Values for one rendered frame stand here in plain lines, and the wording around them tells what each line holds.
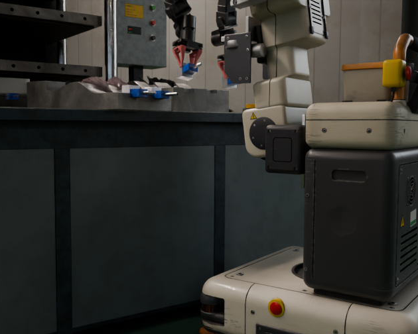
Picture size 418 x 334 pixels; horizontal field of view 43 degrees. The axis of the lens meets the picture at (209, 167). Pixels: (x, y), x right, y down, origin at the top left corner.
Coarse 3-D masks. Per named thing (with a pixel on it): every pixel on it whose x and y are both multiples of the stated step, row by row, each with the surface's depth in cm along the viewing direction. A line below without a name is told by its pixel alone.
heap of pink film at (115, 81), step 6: (90, 78) 190; (96, 78) 190; (114, 78) 200; (96, 84) 188; (102, 84) 187; (108, 84) 191; (114, 84) 197; (120, 84) 198; (126, 84) 197; (108, 90) 187
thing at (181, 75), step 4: (184, 64) 201; (188, 64) 197; (192, 64) 198; (196, 64) 196; (200, 64) 194; (180, 68) 201; (184, 68) 199; (188, 68) 197; (192, 68) 198; (196, 68) 199; (180, 72) 201; (184, 72) 200; (188, 72) 200; (192, 72) 200; (196, 72) 200; (180, 76) 201; (184, 76) 201; (188, 76) 202; (192, 76) 203
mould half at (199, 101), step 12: (132, 84) 223; (144, 84) 221; (156, 84) 225; (168, 84) 230; (180, 84) 235; (180, 96) 199; (192, 96) 202; (204, 96) 206; (216, 96) 209; (228, 96) 212; (180, 108) 200; (192, 108) 203; (204, 108) 206; (216, 108) 209; (228, 108) 213
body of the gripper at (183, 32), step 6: (180, 30) 204; (186, 30) 201; (192, 30) 202; (180, 36) 203; (186, 36) 201; (192, 36) 202; (174, 42) 202; (180, 42) 202; (186, 42) 200; (186, 48) 204
